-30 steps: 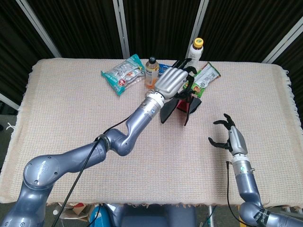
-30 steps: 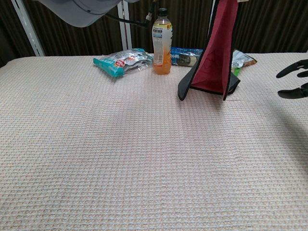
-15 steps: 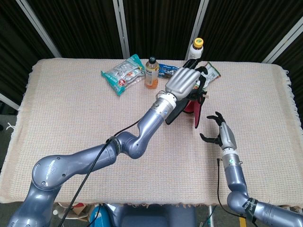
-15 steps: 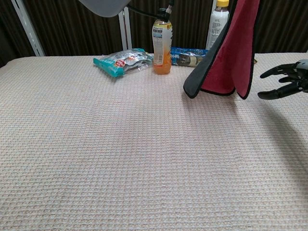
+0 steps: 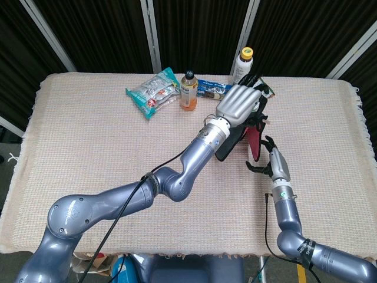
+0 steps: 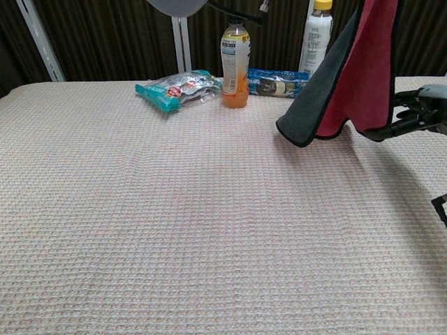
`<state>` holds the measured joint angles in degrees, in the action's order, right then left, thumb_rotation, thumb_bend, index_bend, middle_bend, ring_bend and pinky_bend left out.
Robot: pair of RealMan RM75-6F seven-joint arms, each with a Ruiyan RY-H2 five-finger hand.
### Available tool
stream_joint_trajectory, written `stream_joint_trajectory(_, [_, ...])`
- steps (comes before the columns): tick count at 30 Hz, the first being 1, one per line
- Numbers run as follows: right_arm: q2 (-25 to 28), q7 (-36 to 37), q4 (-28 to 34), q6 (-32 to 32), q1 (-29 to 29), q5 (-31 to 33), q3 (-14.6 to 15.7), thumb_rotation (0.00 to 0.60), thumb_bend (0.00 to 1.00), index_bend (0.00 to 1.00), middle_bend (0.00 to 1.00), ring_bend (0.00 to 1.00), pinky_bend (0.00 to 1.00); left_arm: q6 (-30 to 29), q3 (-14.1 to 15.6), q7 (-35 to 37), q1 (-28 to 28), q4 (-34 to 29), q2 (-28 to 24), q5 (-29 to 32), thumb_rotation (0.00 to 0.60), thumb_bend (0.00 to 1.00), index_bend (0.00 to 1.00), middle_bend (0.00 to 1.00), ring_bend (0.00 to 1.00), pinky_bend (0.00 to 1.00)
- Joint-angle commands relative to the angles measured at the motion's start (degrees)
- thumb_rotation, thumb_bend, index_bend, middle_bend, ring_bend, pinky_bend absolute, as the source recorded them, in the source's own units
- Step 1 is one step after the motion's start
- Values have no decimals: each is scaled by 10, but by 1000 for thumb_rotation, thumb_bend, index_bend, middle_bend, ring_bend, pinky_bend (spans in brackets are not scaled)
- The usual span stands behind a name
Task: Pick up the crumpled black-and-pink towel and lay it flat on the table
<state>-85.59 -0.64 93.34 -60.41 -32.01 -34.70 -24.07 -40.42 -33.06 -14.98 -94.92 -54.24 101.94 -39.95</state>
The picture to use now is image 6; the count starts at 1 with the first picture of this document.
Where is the beige woven tablecloth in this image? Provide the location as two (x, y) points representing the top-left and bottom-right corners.
(0, 75), (447, 335)

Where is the black and pink cloth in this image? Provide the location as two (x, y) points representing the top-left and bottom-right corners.
(275, 0), (399, 148)

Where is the white bottle yellow cap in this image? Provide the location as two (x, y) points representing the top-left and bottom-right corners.
(298, 0), (334, 76)

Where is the blue cookie package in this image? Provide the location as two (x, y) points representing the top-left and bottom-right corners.
(247, 67), (311, 100)

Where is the teal and silver snack bag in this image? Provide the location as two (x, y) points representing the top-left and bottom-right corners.
(135, 69), (225, 113)

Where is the orange juice bottle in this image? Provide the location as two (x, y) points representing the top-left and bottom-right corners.
(220, 15), (251, 110)

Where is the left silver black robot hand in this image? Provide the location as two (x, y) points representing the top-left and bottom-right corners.
(145, 0), (272, 27)

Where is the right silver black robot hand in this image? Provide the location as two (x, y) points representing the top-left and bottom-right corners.
(365, 83), (447, 142)

